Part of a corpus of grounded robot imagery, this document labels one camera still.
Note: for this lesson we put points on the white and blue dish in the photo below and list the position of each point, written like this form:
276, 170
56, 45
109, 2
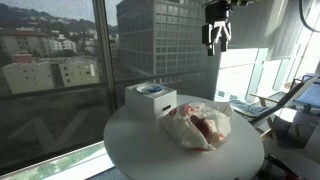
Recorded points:
149, 89

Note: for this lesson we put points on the white cardboard box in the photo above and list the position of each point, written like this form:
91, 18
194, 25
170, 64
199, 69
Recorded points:
153, 105

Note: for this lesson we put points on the wooden lounge chair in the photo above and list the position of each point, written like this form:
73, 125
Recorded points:
257, 114

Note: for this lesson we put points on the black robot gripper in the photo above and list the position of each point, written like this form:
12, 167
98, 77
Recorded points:
217, 25

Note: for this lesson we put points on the grey roller blind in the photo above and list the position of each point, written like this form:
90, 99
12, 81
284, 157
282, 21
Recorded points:
272, 24

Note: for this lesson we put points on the white red plastic bag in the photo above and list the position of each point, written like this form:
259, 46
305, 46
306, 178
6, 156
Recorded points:
199, 126

